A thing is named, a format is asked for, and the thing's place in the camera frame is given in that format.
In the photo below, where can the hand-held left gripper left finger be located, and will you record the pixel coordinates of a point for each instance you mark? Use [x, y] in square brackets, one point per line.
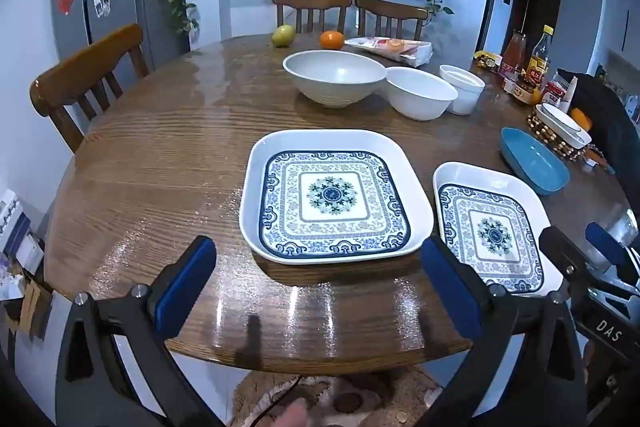
[185, 289]

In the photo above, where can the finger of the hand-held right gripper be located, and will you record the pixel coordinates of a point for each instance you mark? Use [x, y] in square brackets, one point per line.
[560, 247]
[602, 244]

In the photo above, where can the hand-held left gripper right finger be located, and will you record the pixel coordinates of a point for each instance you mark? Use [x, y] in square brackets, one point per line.
[450, 294]

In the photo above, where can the small patterned square plate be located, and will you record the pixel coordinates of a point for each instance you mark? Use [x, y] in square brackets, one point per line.
[492, 232]

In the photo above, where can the blue oval dish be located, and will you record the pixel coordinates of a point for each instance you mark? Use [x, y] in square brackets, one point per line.
[535, 162]

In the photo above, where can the large patterned square plate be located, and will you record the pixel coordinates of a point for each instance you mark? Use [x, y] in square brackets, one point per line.
[330, 197]

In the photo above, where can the small straight-sided white bowl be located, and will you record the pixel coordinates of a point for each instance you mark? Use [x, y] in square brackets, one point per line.
[465, 92]

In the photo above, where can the medium white bowl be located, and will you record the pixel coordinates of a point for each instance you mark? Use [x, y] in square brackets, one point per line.
[420, 94]

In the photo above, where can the large grey-white bowl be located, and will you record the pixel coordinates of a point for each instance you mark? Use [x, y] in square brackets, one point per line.
[332, 77]

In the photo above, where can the wooden bead trivet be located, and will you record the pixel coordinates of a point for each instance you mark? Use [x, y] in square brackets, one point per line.
[552, 144]

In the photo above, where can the patterned beige rug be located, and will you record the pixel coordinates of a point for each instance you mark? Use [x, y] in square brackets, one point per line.
[400, 389]

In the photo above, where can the white rectangular tray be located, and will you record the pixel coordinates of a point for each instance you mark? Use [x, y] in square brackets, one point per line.
[575, 138]

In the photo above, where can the dark cloth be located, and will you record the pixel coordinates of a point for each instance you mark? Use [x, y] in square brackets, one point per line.
[607, 127]

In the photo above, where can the orange mango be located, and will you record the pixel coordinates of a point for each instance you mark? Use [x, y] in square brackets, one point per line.
[581, 118]

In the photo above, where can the red label jar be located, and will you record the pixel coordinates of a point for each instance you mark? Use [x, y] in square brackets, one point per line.
[554, 96]

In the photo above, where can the yellow-orange fruit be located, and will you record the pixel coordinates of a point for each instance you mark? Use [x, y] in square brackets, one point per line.
[537, 97]

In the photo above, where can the white tube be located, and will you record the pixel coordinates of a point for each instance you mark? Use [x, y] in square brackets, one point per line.
[572, 94]

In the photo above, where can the dark sauce jar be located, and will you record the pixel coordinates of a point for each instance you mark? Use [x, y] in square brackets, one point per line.
[523, 89]

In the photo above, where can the stack of boxes and papers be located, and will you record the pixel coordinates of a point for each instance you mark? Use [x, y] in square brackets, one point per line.
[20, 247]

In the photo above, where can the yellow-capped vinegar bottle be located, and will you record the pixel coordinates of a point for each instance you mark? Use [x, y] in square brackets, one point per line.
[541, 57]

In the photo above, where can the red sauce bottle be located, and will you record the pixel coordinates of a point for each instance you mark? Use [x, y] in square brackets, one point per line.
[514, 54]

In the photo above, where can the yellow crinkled snack packet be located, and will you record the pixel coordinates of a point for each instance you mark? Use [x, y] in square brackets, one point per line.
[487, 61]

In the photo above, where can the wooden chair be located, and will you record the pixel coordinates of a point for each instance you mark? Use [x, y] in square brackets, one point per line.
[310, 4]
[392, 9]
[85, 67]

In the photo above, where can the dark wooden door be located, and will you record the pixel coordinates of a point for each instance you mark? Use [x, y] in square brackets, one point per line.
[537, 2]

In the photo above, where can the cake roll snack bag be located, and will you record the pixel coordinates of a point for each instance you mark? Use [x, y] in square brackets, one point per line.
[395, 49]

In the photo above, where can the green pear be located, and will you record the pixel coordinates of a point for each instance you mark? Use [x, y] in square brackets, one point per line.
[281, 36]

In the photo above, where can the orange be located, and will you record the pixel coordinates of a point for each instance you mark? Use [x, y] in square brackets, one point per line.
[331, 40]

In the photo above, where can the diamond red fridge decal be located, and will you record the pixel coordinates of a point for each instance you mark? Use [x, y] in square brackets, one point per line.
[65, 1]

